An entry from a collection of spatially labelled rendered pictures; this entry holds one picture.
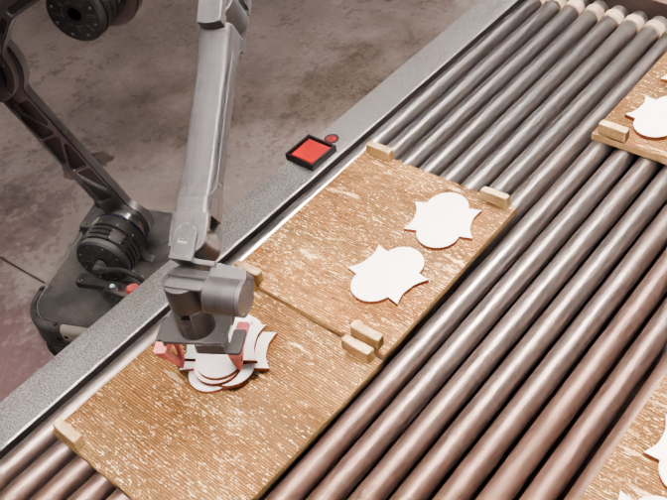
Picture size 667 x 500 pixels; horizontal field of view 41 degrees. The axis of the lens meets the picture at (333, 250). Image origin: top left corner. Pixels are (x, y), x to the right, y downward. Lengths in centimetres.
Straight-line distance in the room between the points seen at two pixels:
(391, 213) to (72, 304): 129
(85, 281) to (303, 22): 186
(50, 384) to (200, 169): 49
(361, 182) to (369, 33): 227
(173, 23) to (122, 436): 310
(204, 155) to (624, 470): 75
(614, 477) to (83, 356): 89
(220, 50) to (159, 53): 274
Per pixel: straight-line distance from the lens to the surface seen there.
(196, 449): 142
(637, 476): 135
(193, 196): 134
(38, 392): 162
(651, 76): 202
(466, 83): 203
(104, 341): 164
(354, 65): 380
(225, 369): 145
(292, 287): 159
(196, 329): 136
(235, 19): 147
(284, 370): 147
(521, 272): 160
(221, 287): 129
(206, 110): 139
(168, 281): 132
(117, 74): 410
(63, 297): 276
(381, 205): 171
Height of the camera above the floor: 208
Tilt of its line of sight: 44 degrees down
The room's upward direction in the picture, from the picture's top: 11 degrees counter-clockwise
